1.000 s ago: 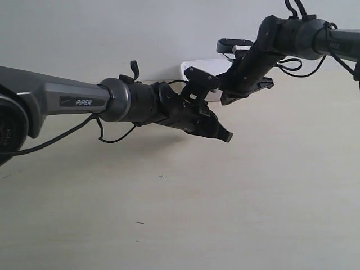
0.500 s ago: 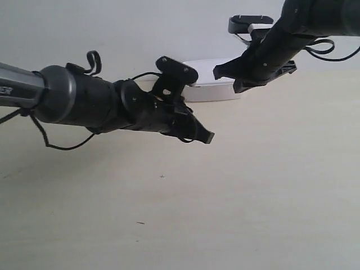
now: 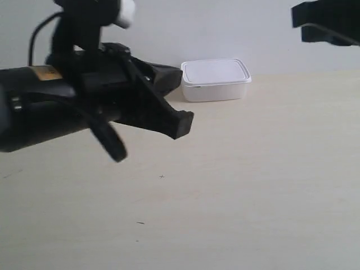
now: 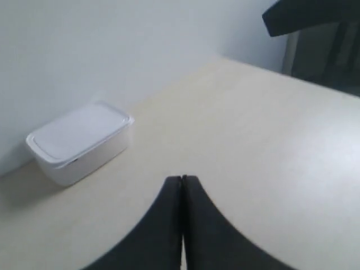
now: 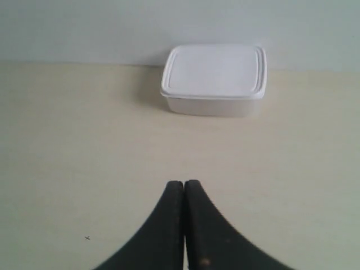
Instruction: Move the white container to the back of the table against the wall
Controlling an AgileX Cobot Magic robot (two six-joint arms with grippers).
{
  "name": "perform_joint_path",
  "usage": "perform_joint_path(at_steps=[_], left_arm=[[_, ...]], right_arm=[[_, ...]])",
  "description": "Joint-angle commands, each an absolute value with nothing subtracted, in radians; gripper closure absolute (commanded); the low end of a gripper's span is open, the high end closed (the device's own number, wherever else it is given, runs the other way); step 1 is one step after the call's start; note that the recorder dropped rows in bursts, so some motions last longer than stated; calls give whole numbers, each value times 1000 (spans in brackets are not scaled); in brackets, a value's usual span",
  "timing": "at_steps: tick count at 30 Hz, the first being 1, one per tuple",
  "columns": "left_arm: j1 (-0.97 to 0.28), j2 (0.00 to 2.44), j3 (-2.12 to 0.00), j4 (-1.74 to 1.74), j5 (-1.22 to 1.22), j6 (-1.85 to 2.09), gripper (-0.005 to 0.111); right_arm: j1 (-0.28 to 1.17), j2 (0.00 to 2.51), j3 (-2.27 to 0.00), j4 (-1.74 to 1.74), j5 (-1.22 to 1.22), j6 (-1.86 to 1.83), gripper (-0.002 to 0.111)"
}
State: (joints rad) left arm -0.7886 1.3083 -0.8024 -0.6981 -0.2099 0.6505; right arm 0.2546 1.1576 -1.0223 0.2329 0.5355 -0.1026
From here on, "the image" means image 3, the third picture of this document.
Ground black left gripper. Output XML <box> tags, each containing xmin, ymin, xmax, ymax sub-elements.
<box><xmin>44</xmin><ymin>43</ymin><xmax>194</xmax><ymax>140</ymax></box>

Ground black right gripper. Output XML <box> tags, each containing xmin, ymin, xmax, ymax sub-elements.
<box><xmin>291</xmin><ymin>0</ymin><xmax>359</xmax><ymax>46</ymax></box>

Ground white lidded plastic container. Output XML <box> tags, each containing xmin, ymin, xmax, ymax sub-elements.
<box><xmin>181</xmin><ymin>58</ymin><xmax>252</xmax><ymax>102</ymax></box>

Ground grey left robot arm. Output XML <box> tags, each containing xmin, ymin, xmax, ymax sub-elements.
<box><xmin>1</xmin><ymin>43</ymin><xmax>194</xmax><ymax>161</ymax></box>

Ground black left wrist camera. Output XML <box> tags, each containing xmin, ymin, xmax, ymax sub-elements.
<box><xmin>46</xmin><ymin>1</ymin><xmax>136</xmax><ymax>71</ymax></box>

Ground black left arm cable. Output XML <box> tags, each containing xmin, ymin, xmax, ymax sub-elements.
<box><xmin>22</xmin><ymin>12</ymin><xmax>128</xmax><ymax>163</ymax></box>

